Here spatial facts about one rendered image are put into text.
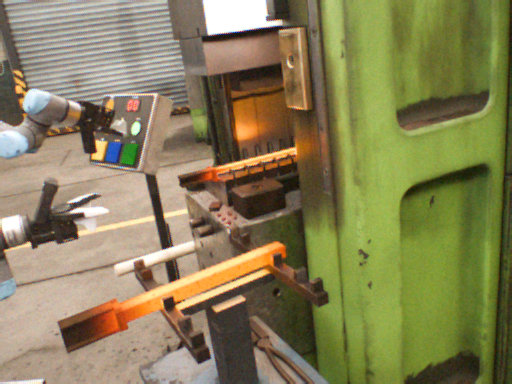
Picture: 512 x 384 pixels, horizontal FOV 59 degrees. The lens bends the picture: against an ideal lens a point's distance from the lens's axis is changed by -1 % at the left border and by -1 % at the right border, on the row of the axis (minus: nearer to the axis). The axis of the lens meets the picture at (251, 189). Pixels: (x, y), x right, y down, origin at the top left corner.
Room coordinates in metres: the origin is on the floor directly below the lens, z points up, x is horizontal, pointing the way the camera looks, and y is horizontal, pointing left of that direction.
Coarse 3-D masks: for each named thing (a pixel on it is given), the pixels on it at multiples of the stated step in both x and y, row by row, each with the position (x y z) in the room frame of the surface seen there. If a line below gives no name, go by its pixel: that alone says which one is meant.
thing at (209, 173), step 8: (280, 152) 1.33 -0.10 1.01; (288, 152) 1.33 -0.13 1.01; (248, 160) 1.29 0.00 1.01; (256, 160) 1.29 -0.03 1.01; (264, 160) 1.30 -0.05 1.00; (208, 168) 1.25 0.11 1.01; (216, 168) 1.26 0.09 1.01; (224, 168) 1.25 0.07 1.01; (232, 168) 1.26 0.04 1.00; (184, 176) 1.21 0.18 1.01; (192, 176) 1.21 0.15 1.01; (200, 176) 1.23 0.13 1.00; (208, 176) 1.24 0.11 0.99; (216, 176) 1.23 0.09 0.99; (184, 184) 1.21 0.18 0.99; (192, 184) 1.21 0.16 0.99
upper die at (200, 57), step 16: (240, 32) 1.22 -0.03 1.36; (256, 32) 1.24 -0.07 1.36; (272, 32) 1.25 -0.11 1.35; (192, 48) 1.26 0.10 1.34; (208, 48) 1.19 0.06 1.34; (224, 48) 1.20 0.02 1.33; (240, 48) 1.22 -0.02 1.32; (256, 48) 1.24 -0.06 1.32; (272, 48) 1.25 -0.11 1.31; (192, 64) 1.28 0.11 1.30; (208, 64) 1.18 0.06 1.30; (224, 64) 1.20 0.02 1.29; (240, 64) 1.22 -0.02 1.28; (256, 64) 1.23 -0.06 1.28; (272, 64) 1.25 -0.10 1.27
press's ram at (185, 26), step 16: (176, 0) 1.33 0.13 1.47; (192, 0) 1.20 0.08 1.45; (208, 0) 1.14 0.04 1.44; (224, 0) 1.16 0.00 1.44; (240, 0) 1.17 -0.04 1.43; (256, 0) 1.19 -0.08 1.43; (176, 16) 1.35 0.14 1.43; (192, 16) 1.22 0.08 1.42; (208, 16) 1.14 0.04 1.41; (224, 16) 1.15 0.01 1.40; (240, 16) 1.17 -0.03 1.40; (256, 16) 1.18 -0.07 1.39; (176, 32) 1.38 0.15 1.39; (192, 32) 1.24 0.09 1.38; (208, 32) 1.14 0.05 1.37; (224, 32) 1.15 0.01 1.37
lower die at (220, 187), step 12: (288, 156) 1.31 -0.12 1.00; (240, 168) 1.25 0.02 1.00; (252, 168) 1.26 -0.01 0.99; (276, 168) 1.24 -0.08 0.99; (288, 168) 1.26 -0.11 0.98; (228, 180) 1.19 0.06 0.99; (240, 180) 1.20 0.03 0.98; (252, 180) 1.21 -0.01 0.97; (216, 192) 1.26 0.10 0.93; (228, 204) 1.18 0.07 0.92
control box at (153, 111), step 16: (112, 96) 1.82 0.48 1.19; (128, 96) 1.74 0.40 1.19; (144, 96) 1.68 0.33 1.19; (160, 96) 1.65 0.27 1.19; (128, 112) 1.71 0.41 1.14; (144, 112) 1.64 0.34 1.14; (160, 112) 1.64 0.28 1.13; (128, 128) 1.67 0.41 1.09; (144, 128) 1.60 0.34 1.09; (160, 128) 1.63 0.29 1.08; (144, 144) 1.57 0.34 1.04; (160, 144) 1.62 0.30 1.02; (144, 160) 1.56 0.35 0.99
